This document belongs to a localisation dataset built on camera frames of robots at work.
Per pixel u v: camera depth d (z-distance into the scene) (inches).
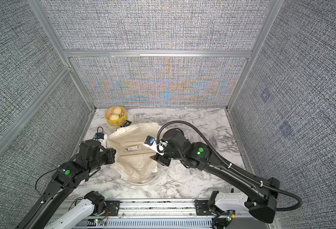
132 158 35.4
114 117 41.8
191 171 33.6
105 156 24.4
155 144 20.9
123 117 42.4
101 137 24.5
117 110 43.4
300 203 15.7
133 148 37.1
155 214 28.8
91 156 20.7
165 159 22.4
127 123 42.7
